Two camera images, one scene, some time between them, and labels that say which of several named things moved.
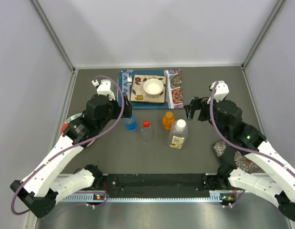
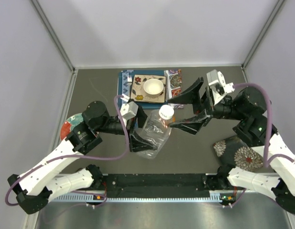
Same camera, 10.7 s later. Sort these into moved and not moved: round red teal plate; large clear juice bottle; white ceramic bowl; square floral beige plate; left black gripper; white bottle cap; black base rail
Moved: white bottle cap; left black gripper; large clear juice bottle
Not moved: white ceramic bowl; round red teal plate; black base rail; square floral beige plate
